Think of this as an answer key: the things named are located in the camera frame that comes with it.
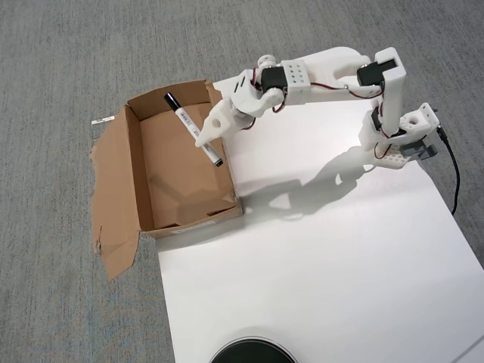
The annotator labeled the white marker pen black cap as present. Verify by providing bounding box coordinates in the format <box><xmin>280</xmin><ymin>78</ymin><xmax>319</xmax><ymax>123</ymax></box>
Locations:
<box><xmin>163</xmin><ymin>92</ymin><xmax>225</xmax><ymax>168</ymax></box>

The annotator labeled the black power cable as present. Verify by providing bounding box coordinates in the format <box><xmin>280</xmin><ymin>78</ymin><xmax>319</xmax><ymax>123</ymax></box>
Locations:
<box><xmin>436</xmin><ymin>126</ymin><xmax>461</xmax><ymax>216</ymax></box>

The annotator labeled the black round object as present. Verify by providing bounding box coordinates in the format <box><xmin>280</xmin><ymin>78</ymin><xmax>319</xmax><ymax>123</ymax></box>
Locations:
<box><xmin>209</xmin><ymin>336</ymin><xmax>299</xmax><ymax>363</ymax></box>

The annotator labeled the white slotted gripper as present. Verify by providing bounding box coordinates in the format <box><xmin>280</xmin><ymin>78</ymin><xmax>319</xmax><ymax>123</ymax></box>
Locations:
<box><xmin>194</xmin><ymin>69</ymin><xmax>285</xmax><ymax>148</ymax></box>

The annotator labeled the open brown cardboard box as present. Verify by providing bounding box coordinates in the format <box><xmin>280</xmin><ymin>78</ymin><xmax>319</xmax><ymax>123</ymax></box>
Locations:
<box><xmin>88</xmin><ymin>78</ymin><xmax>245</xmax><ymax>281</ymax></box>

